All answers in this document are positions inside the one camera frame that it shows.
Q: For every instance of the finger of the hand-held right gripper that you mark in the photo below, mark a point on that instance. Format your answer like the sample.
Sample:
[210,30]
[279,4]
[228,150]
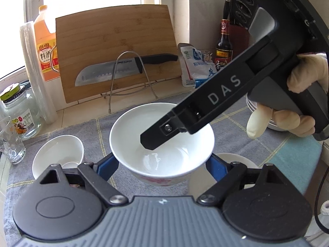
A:
[156,136]

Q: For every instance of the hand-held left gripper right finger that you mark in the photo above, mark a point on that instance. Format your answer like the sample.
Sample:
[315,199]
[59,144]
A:
[212,167]

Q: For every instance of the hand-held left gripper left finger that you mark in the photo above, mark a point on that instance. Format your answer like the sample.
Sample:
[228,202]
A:
[108,166]

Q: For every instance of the person's right hand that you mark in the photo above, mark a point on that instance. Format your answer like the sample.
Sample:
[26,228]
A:
[308,69]

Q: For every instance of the grey checked cloth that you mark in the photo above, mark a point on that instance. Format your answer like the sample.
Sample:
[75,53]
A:
[97,133]

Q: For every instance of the dark red utensil holder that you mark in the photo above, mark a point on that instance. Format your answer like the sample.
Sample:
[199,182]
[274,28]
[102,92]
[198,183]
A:
[240,41]

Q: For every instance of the dark soy sauce bottle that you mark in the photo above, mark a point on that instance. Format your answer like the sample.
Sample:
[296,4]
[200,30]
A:
[224,49]

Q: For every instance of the white and blue salt bag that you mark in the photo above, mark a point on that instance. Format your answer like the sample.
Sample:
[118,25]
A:
[195,69]

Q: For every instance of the glass jar with dark lid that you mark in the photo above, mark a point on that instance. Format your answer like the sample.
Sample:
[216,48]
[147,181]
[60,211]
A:
[23,118]

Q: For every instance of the clear drinking glass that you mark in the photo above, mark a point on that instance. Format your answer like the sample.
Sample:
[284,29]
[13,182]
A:
[11,144]

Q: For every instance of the wooden cutting board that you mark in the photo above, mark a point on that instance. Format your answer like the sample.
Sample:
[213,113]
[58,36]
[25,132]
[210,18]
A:
[102,43]

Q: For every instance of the clear plastic wrap roll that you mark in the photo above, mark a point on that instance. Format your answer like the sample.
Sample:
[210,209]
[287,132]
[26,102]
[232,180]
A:
[36,77]

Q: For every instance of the orange cooking wine bottle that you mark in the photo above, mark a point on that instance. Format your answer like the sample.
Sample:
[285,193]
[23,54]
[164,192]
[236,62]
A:
[43,30]

